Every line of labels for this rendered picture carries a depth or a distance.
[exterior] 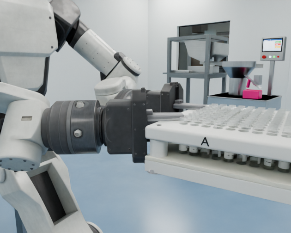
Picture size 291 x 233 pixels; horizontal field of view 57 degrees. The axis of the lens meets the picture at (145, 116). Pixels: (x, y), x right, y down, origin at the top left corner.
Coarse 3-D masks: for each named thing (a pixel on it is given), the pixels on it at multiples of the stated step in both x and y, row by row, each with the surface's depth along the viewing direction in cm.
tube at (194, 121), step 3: (192, 120) 39; (195, 120) 39; (198, 120) 39; (192, 123) 39; (195, 123) 39; (198, 123) 39; (189, 147) 41; (192, 147) 40; (195, 147) 40; (189, 150) 41; (192, 150) 40; (195, 150) 40; (189, 153) 41; (192, 153) 40; (195, 153) 40
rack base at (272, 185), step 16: (176, 144) 46; (160, 160) 39; (176, 160) 38; (192, 160) 38; (208, 160) 38; (176, 176) 38; (192, 176) 37; (208, 176) 36; (224, 176) 35; (240, 176) 33; (256, 176) 33; (272, 176) 33; (288, 176) 33; (240, 192) 34; (256, 192) 33; (272, 192) 32; (288, 192) 31
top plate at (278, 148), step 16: (288, 112) 50; (160, 128) 38; (176, 128) 38; (192, 128) 38; (208, 128) 38; (224, 128) 38; (192, 144) 36; (208, 144) 35; (224, 144) 34; (240, 144) 33; (256, 144) 32; (272, 144) 31; (288, 144) 31; (288, 160) 30
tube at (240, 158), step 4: (240, 124) 36; (244, 124) 37; (248, 124) 36; (240, 128) 36; (244, 128) 36; (248, 128) 36; (240, 156) 37; (244, 156) 37; (236, 160) 37; (240, 160) 37; (244, 160) 37; (240, 164) 37; (244, 164) 37
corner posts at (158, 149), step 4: (152, 140) 39; (152, 144) 40; (156, 144) 39; (160, 144) 39; (164, 144) 39; (152, 148) 40; (156, 148) 39; (160, 148) 39; (164, 148) 40; (152, 152) 40; (156, 152) 39; (160, 152) 39; (164, 152) 40; (152, 156) 40; (156, 156) 40; (160, 156) 40; (164, 156) 40
